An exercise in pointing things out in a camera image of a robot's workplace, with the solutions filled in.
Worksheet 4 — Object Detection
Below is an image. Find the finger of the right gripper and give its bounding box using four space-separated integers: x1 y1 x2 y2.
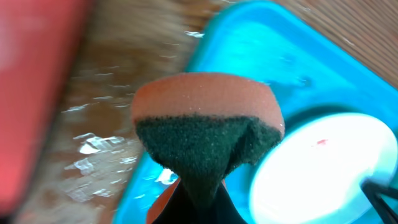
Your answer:
361 180 397 224

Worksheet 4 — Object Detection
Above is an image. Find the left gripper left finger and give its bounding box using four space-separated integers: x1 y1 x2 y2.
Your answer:
151 183 197 224

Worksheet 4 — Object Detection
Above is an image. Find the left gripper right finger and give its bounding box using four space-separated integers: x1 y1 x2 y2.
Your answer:
214 182 247 224

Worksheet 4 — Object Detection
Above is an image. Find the light blue plate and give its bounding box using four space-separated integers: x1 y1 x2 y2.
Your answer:
249 113 397 224

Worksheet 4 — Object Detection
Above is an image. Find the black bow-shaped sponge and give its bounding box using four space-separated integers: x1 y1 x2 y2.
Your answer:
132 73 285 208

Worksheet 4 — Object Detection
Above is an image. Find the dark red tray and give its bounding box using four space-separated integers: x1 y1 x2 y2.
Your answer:
1 0 93 216

